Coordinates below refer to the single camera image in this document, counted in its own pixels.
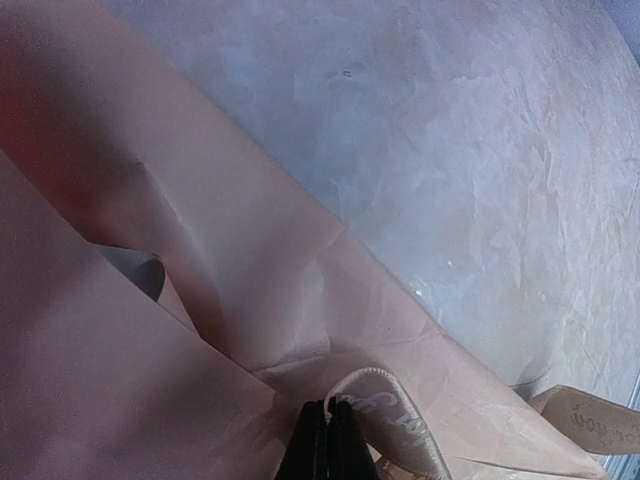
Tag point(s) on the pink wrapping paper sheet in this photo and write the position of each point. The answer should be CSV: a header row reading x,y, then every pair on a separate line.
x,y
170,296

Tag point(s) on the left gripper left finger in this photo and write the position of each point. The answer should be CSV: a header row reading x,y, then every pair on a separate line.
x,y
305,457

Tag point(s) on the tan ribbon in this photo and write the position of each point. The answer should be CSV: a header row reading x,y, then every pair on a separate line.
x,y
393,425

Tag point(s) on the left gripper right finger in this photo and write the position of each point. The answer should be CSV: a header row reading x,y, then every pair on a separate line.
x,y
348,456

